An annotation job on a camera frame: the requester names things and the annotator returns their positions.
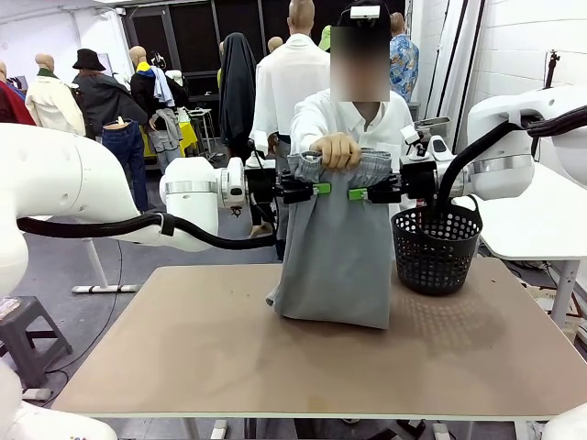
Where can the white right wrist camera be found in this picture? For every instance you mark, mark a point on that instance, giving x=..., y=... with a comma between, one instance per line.
x=415, y=147

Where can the gray plastic stool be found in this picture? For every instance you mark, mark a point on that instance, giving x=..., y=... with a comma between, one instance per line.
x=27, y=316

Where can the white head-mounted camera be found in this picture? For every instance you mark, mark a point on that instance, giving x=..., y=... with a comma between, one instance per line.
x=365, y=12

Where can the mannequin in cream jacket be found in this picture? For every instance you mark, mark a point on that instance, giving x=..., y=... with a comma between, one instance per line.
x=52, y=110

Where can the yellow table cloth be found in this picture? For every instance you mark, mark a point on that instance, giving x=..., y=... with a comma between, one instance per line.
x=188, y=135

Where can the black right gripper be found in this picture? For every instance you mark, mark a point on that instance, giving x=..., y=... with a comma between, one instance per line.
x=417, y=181

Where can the mannequin in blue floral shirt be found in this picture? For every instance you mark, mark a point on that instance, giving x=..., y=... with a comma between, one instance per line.
x=406, y=64

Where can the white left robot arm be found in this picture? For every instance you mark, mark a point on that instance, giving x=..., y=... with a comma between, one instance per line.
x=192, y=201

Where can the black perforated plastic basket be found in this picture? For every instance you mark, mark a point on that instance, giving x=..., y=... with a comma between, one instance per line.
x=435, y=256

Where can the person's right hand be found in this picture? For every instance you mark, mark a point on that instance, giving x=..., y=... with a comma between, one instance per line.
x=337, y=149

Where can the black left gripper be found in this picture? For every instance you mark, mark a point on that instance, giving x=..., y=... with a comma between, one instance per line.
x=263, y=188

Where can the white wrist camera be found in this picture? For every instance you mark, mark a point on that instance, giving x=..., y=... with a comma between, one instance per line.
x=258, y=161
x=415, y=147

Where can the mannequin in red garment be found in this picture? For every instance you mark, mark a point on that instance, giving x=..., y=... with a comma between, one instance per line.
x=11, y=105

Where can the green cap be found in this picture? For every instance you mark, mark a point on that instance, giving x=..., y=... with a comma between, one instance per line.
x=325, y=39

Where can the mannequin with black hat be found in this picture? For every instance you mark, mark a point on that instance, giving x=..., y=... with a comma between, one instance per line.
x=101, y=101

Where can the black tripod stand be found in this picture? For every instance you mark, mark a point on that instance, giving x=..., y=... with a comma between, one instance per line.
x=550, y=73

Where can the mannequin in black cloak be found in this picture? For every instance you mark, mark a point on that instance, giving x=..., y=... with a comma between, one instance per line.
x=236, y=91

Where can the gray cabinet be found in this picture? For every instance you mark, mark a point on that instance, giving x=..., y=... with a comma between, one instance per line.
x=414, y=112

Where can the gray training pants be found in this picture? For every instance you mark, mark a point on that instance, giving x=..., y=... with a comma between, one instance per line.
x=335, y=256

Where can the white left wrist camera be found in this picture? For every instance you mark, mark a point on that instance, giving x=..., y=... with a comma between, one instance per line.
x=258, y=161

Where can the mannequin with yellow blue scarf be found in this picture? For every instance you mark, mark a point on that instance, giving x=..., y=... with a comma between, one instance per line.
x=151, y=91

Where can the person's right forearm white sleeve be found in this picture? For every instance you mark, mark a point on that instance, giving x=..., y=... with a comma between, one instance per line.
x=312, y=124

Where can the small bald mannequin head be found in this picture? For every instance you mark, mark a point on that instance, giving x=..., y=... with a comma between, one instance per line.
x=275, y=45

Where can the gray metal tool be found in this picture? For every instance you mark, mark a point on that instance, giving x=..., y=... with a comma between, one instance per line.
x=433, y=122

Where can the mannequin in white shirt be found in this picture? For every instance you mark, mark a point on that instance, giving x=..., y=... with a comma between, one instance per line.
x=280, y=82

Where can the person in white shirt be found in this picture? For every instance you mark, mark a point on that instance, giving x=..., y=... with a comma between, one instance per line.
x=390, y=124

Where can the white leaning panel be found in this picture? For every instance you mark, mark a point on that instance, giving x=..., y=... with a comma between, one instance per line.
x=454, y=55

